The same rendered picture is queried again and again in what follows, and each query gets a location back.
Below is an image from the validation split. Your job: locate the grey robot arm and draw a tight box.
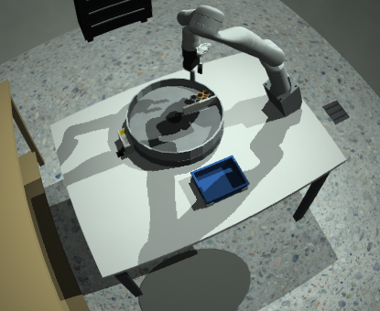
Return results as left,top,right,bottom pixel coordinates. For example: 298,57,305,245
177,5,292,93

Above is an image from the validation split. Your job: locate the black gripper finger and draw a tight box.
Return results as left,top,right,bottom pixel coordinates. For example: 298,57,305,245
198,62,203,74
184,69,195,81

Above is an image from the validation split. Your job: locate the blue open crate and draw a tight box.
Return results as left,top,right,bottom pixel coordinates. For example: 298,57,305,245
190,155,248,207

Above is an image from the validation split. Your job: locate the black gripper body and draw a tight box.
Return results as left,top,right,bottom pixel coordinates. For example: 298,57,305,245
181,39,211,70

